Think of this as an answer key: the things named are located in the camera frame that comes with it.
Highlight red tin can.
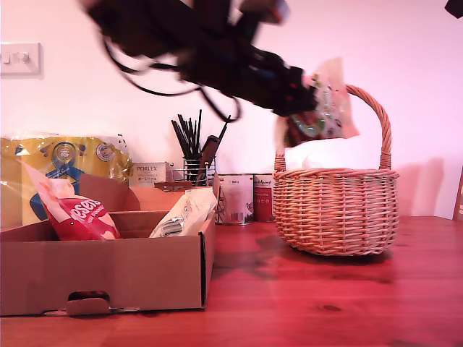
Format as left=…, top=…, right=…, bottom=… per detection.
left=252, top=173, right=275, bottom=223

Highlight brown utensil handle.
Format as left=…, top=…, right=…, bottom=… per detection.
left=197, top=135, right=220, bottom=181

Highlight woven wicker basket with handle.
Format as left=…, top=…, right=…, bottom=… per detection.
left=273, top=85, right=401, bottom=257

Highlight yellow kitchen towel pack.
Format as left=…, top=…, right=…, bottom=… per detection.
left=0, top=132, right=134, bottom=228

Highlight wooden board with white dots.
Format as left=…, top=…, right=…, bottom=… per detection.
left=451, top=173, right=463, bottom=222

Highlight white wall light switch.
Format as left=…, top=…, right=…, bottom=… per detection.
left=0, top=43, right=41, bottom=76

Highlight small white Porlex box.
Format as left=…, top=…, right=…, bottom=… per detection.
left=132, top=161, right=174, bottom=187

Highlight white candy bag green leaves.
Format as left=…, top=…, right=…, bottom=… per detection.
left=273, top=56, right=362, bottom=148

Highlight wire utensil holder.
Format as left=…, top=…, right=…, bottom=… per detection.
left=170, top=154, right=217, bottom=188

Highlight black cable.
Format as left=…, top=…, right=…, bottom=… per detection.
left=195, top=85, right=242, bottom=123
left=102, top=35, right=203, bottom=97

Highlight white tin can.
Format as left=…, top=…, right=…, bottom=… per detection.
left=216, top=173, right=254, bottom=226

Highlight red and pink candy bag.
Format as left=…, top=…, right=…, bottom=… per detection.
left=20, top=158, right=122, bottom=241

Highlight white candy bag with barcode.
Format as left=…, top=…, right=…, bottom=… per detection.
left=149, top=187, right=219, bottom=239

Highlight thin black stick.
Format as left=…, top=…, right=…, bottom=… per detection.
left=171, top=120, right=191, bottom=159
left=177, top=114, right=195, bottom=159
left=215, top=115, right=232, bottom=145
left=196, top=109, right=203, bottom=157

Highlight brown cardboard box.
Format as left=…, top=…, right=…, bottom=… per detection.
left=0, top=174, right=218, bottom=317

